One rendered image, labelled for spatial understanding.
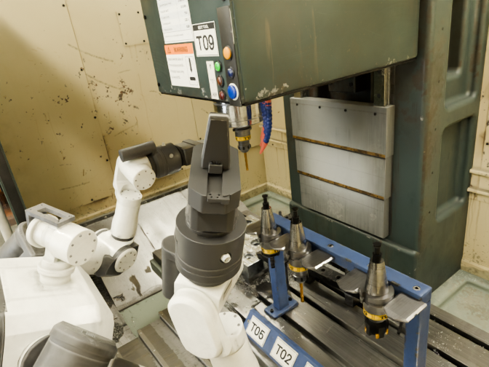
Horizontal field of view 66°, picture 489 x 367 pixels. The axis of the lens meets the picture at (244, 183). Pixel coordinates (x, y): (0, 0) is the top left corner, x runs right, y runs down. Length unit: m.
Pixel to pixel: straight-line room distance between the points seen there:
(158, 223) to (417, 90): 1.45
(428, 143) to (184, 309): 1.07
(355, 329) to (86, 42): 1.69
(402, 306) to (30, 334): 0.62
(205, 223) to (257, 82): 0.48
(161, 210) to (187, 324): 1.71
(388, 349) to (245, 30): 0.86
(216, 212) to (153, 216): 1.80
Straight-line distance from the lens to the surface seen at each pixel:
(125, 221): 1.12
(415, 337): 0.87
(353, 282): 0.83
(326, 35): 0.98
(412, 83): 1.35
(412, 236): 1.53
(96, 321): 0.71
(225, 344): 0.55
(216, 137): 0.40
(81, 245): 0.72
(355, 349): 1.13
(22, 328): 0.69
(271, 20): 0.87
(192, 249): 0.45
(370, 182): 1.49
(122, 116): 2.12
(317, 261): 0.89
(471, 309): 1.82
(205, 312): 0.50
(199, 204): 0.39
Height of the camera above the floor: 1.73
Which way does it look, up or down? 23 degrees down
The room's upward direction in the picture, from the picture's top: 8 degrees counter-clockwise
